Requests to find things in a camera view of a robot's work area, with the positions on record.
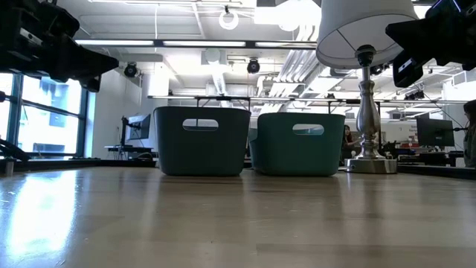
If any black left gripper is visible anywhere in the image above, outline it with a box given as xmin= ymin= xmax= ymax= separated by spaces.
xmin=0 ymin=0 xmax=120 ymax=93

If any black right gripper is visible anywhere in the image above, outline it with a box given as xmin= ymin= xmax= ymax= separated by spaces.
xmin=385 ymin=0 xmax=476 ymax=71

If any computer monitor on stand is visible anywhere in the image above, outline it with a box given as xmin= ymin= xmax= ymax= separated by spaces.
xmin=119 ymin=113 xmax=152 ymax=150

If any black standing desk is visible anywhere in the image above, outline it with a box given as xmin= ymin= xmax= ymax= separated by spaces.
xmin=103 ymin=144 xmax=155 ymax=161

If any silver table lamp white shade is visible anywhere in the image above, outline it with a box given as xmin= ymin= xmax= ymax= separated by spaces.
xmin=315 ymin=0 xmax=420 ymax=175

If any black computer monitor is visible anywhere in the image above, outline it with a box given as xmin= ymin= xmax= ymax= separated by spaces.
xmin=416 ymin=117 xmax=456 ymax=148

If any black slanted bar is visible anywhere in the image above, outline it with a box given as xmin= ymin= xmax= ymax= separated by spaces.
xmin=0 ymin=138 xmax=31 ymax=162

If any long ceiling light strip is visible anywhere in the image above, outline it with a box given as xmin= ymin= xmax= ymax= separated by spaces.
xmin=74 ymin=38 xmax=318 ymax=50

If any person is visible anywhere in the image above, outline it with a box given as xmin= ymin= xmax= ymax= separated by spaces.
xmin=462 ymin=99 xmax=476 ymax=168
xmin=339 ymin=124 xmax=361 ymax=167

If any cluttered office desk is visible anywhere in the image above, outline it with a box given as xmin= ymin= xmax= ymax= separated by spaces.
xmin=386 ymin=140 xmax=466 ymax=168

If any dark grey-green plastic bin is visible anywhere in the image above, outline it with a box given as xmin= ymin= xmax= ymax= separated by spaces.
xmin=153 ymin=106 xmax=252 ymax=177

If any round white ceiling light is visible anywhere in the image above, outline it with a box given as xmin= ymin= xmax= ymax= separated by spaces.
xmin=218 ymin=9 xmax=239 ymax=31

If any teal plastic bin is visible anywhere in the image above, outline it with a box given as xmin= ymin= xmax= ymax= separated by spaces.
xmin=248 ymin=112 xmax=347 ymax=177

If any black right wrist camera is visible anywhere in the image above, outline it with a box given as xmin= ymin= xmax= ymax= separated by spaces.
xmin=393 ymin=50 xmax=425 ymax=89

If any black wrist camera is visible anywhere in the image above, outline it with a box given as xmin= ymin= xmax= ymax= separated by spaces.
xmin=393 ymin=50 xmax=425 ymax=89
xmin=13 ymin=22 xmax=48 ymax=51

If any dark window frame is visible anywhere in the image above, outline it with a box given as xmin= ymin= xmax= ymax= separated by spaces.
xmin=0 ymin=72 xmax=92 ymax=159

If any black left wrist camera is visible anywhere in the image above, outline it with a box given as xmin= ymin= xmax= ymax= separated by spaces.
xmin=13 ymin=22 xmax=48 ymax=51

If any black table edge rail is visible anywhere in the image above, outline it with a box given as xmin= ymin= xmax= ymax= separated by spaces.
xmin=0 ymin=157 xmax=476 ymax=180

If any black overhead frame bar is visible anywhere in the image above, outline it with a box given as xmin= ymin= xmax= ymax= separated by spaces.
xmin=147 ymin=95 xmax=469 ymax=113

